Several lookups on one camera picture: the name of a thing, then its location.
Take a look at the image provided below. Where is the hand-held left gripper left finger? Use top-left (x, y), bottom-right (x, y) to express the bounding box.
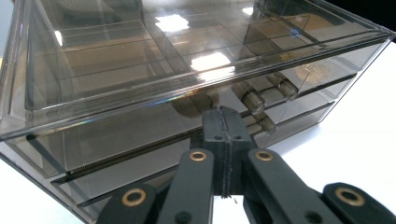
top-left (201, 106), bottom-right (232, 199)

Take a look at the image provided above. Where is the smoky clear plastic drawer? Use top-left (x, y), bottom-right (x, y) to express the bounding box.
top-left (76, 101), bottom-right (336, 224)
top-left (18, 0), bottom-right (389, 175)
top-left (50, 74), bottom-right (358, 209)

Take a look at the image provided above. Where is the smoky clear drawer case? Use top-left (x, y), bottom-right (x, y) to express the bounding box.
top-left (0, 0), bottom-right (396, 224)

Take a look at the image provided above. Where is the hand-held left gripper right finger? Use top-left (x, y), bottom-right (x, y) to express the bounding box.
top-left (220, 105), bottom-right (254, 198)

